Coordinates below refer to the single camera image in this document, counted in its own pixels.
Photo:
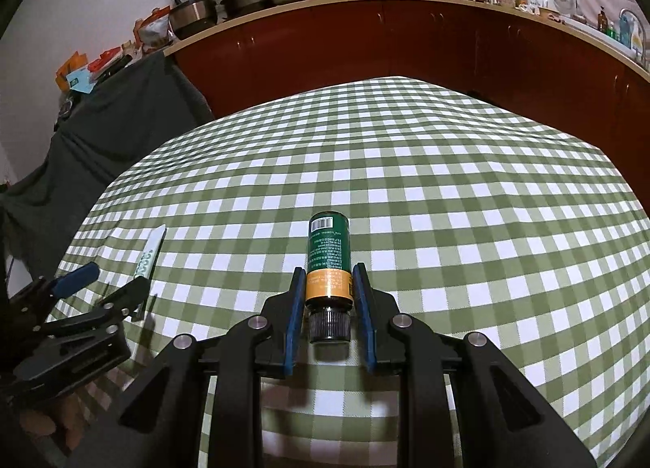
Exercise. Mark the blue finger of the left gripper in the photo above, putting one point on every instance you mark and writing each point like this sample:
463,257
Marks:
130,300
75,281

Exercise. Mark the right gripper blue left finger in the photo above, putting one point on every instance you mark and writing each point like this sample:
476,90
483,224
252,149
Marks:
293,325

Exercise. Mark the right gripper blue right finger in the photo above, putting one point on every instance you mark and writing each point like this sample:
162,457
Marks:
363,293

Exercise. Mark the dark green medicine bottle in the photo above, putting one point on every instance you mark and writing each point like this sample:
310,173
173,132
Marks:
329,295

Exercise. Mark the white long toothpaste box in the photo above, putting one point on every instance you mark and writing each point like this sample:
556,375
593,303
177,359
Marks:
147,257

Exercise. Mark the red kitchen cabinets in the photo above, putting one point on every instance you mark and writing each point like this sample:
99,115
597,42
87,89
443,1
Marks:
539,69

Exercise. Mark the green checkered tablecloth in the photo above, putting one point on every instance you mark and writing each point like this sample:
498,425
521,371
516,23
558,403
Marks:
473,218

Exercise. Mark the dark green draped cloth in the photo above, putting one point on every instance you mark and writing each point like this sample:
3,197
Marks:
118,124

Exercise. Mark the orange paper bag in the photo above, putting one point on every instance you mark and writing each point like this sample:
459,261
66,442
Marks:
75,62

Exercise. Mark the steel rice cooker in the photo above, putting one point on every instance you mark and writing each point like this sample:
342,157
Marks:
188,17

